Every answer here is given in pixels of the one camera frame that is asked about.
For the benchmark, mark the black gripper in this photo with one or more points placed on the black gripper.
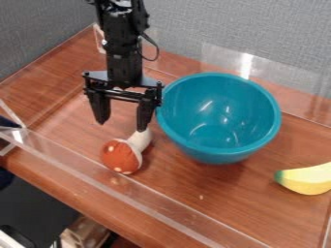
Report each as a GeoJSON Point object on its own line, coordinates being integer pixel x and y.
{"type": "Point", "coordinates": [122, 82]}

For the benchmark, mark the red and white plush mushroom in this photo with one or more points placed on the red and white plush mushroom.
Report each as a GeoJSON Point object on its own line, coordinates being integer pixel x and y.
{"type": "Point", "coordinates": [121, 154]}

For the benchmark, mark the blue plastic bowl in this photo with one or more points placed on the blue plastic bowl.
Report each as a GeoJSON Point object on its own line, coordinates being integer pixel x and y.
{"type": "Point", "coordinates": [220, 117]}

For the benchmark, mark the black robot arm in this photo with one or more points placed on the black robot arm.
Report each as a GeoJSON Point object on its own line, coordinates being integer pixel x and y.
{"type": "Point", "coordinates": [122, 20]}

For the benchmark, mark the clear acrylic front barrier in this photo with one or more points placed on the clear acrylic front barrier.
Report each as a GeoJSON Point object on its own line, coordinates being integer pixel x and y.
{"type": "Point", "coordinates": [138, 213]}

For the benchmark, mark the clear acrylic barrier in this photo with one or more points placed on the clear acrylic barrier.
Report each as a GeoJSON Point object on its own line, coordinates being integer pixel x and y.
{"type": "Point", "coordinates": [138, 213]}
{"type": "Point", "coordinates": [300, 90]}

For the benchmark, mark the clear acrylic back barrier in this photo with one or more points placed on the clear acrylic back barrier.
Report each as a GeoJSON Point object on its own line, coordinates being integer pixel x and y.
{"type": "Point", "coordinates": [300, 90]}

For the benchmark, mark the yellow plush banana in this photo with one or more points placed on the yellow plush banana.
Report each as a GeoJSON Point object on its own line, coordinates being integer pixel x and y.
{"type": "Point", "coordinates": [307, 181]}

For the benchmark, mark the clear acrylic corner bracket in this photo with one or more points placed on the clear acrylic corner bracket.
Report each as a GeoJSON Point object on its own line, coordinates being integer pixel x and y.
{"type": "Point", "coordinates": [98, 38]}

